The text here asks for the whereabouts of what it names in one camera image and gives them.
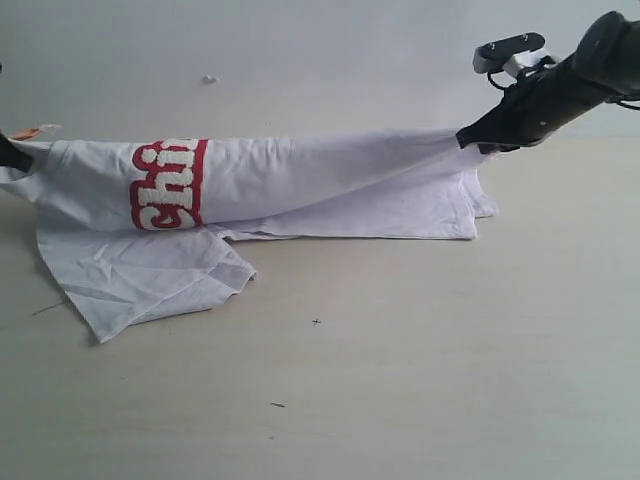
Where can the orange size tag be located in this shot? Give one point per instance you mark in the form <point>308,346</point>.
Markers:
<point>26,134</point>

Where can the white t-shirt red print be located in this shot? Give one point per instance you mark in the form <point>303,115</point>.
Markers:
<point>135,232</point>

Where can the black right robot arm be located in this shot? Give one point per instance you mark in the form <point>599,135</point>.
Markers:
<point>607,54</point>

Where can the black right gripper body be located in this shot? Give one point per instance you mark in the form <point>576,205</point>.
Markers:
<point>534,108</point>

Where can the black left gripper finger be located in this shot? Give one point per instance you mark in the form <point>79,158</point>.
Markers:
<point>14,158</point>

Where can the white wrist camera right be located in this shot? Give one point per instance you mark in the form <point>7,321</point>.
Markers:
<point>512,55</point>

